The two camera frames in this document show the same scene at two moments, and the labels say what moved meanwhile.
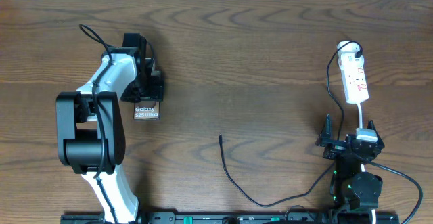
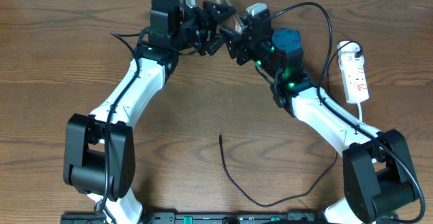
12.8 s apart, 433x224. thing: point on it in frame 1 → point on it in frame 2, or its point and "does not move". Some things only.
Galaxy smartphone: x=147 y=110 → x=232 y=21
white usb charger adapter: x=346 y=55 does not move
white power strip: x=356 y=84 does not move
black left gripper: x=155 y=93 → x=214 y=9
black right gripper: x=335 y=147 → x=240 y=45
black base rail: x=220 y=217 does not move
